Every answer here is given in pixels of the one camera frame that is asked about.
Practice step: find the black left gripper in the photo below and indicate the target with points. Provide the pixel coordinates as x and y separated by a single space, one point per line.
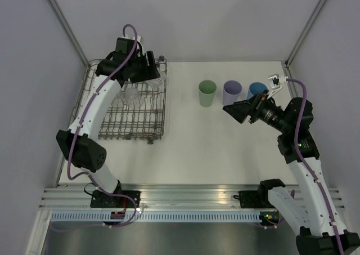
151 72

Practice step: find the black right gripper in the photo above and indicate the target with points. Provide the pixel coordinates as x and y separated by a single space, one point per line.
239 110

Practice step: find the blue plastic cup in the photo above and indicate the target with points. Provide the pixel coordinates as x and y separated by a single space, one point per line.
254 88

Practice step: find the clear glass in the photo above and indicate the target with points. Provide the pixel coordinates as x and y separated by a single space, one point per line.
132 97
119 100
155 84

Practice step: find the purple plastic cup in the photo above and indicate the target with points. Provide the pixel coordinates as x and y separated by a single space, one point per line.
231 92

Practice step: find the green plastic cup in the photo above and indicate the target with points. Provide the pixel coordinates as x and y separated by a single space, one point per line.
207 90

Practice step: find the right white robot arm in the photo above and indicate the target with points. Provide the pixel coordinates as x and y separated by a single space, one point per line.
318 227

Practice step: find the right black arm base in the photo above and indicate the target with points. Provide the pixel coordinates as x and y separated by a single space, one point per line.
250 199

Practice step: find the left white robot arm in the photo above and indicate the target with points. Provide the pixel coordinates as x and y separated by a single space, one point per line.
85 156

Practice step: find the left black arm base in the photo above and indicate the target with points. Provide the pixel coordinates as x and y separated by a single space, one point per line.
129 200

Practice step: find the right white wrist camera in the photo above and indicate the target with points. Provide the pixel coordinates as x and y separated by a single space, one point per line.
277 82

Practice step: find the grey wire dish rack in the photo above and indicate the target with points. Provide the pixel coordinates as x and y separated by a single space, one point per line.
149 117

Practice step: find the left aluminium corner post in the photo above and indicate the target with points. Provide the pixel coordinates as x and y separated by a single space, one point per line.
55 7

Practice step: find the aluminium corner post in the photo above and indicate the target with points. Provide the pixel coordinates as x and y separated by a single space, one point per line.
55 7
305 31

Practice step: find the right aluminium corner post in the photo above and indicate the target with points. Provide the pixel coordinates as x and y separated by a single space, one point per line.
305 31

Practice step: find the white slotted cable duct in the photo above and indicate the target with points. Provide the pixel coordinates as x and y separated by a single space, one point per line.
157 216

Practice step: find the aluminium front rail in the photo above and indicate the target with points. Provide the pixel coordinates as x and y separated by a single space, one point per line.
153 197

